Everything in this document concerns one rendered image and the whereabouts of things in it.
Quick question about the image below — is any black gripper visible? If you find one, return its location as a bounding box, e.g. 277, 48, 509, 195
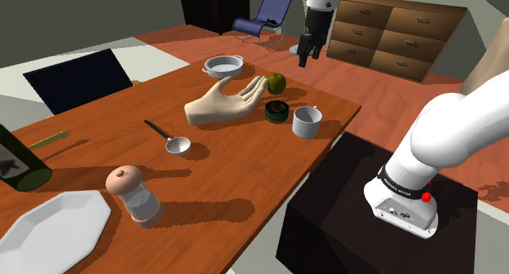
297, 7, 336, 69

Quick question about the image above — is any green apple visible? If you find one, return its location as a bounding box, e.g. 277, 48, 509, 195
266, 73, 288, 95

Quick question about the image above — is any blue rocking chair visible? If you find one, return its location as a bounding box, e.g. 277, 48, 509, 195
231, 0, 298, 49

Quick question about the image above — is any dark green ribbed cup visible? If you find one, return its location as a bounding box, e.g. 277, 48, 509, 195
264, 99, 290, 125

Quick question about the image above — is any white mug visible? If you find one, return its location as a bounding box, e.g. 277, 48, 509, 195
291, 104, 325, 139

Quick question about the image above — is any brown wooden chest of drawers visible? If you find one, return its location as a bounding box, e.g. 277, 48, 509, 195
325, 0, 469, 85

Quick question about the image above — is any dark cabinet with wooden top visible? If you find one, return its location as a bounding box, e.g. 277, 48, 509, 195
177, 0, 251, 37

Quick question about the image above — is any beige hand model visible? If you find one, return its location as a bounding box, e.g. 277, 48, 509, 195
184, 75, 270, 126

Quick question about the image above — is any brown wooden table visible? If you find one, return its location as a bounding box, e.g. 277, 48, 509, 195
0, 52, 362, 274

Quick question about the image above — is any dark robot stand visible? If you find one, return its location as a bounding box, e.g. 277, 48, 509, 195
276, 131, 479, 274

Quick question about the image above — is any pink-capped glass pepper mill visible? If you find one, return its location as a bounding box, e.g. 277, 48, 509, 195
104, 165, 166, 230

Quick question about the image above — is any dark blue chair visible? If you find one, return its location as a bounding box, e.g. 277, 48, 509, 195
22, 47, 135, 117

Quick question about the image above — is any olive green utensil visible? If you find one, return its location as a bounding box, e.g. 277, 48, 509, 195
27, 130, 70, 152

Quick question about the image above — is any dark green bottle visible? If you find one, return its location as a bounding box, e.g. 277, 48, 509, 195
0, 123, 54, 193

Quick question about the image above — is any white octagonal plate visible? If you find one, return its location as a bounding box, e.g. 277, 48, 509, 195
0, 189, 113, 274

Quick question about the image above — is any white two-handled colander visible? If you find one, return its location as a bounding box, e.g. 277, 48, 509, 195
201, 55, 245, 80

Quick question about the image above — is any black-handled silver ladle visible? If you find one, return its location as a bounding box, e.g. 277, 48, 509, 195
143, 119, 193, 157

